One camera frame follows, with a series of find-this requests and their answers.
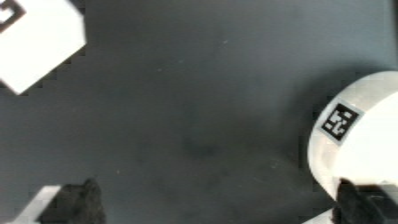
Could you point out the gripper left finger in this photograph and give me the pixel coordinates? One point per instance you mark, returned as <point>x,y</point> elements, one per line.
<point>65,204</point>

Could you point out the white marker sheet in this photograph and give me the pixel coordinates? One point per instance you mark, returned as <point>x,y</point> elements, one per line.
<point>41,38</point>

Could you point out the white round stool seat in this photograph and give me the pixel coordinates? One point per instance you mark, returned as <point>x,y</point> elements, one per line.
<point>352,146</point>

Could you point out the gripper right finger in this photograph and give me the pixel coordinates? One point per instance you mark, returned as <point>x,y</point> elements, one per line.
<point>366,203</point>

